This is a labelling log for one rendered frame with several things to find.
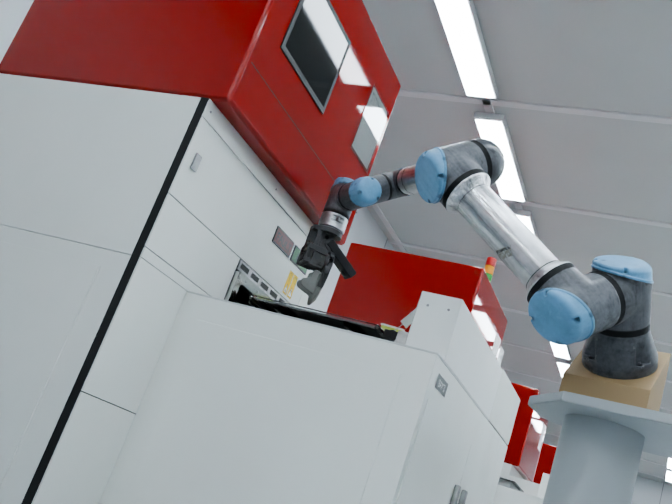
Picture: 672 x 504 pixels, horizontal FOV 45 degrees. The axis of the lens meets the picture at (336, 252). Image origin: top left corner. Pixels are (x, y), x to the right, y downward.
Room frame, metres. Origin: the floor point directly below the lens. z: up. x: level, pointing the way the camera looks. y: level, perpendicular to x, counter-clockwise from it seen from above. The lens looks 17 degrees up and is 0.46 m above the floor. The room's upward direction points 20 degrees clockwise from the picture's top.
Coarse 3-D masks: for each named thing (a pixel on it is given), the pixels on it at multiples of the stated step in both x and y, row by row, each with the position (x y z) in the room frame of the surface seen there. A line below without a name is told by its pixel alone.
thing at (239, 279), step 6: (234, 276) 2.01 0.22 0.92; (240, 276) 2.01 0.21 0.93; (234, 282) 2.00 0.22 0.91; (240, 282) 2.02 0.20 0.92; (246, 282) 2.04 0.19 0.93; (252, 282) 2.07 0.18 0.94; (228, 288) 2.01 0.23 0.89; (234, 288) 2.01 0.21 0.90; (246, 288) 2.06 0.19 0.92; (252, 288) 2.08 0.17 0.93; (258, 288) 2.11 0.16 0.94; (228, 294) 2.01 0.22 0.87; (234, 294) 2.02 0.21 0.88; (258, 294) 2.12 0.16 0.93; (264, 294) 2.14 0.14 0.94; (228, 300) 2.00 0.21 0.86; (234, 300) 2.03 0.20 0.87
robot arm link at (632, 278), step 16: (608, 256) 1.52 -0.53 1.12; (624, 256) 1.52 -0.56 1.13; (592, 272) 1.49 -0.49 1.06; (608, 272) 1.47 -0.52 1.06; (624, 272) 1.46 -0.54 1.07; (640, 272) 1.45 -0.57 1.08; (624, 288) 1.46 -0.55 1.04; (640, 288) 1.47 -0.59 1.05; (624, 304) 1.46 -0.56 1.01; (640, 304) 1.49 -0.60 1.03; (624, 320) 1.50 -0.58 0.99; (640, 320) 1.51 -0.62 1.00
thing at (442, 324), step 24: (432, 312) 1.66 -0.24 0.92; (456, 312) 1.64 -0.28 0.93; (408, 336) 1.68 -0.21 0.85; (432, 336) 1.65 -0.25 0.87; (456, 336) 1.66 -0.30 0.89; (480, 336) 1.84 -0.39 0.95; (456, 360) 1.71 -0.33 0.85; (480, 360) 1.89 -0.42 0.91; (480, 384) 1.95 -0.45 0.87; (480, 408) 2.02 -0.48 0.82
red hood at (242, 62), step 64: (64, 0) 1.94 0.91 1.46; (128, 0) 1.85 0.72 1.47; (192, 0) 1.76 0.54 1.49; (256, 0) 1.68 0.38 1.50; (320, 0) 1.82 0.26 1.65; (0, 64) 1.99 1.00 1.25; (64, 64) 1.89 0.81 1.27; (128, 64) 1.80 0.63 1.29; (192, 64) 1.72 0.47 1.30; (256, 64) 1.70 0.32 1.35; (320, 64) 1.92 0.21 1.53; (384, 64) 2.23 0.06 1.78; (256, 128) 1.78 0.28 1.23; (320, 128) 2.03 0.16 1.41; (384, 128) 2.37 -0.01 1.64; (320, 192) 2.15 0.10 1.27
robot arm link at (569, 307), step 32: (448, 160) 1.57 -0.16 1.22; (480, 160) 1.60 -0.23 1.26; (448, 192) 1.59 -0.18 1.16; (480, 192) 1.56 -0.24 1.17; (480, 224) 1.56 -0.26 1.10; (512, 224) 1.52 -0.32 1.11; (512, 256) 1.52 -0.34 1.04; (544, 256) 1.49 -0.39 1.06; (544, 288) 1.47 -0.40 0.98; (576, 288) 1.44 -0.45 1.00; (608, 288) 1.45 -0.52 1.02; (544, 320) 1.48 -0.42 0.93; (576, 320) 1.43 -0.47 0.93; (608, 320) 1.46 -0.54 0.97
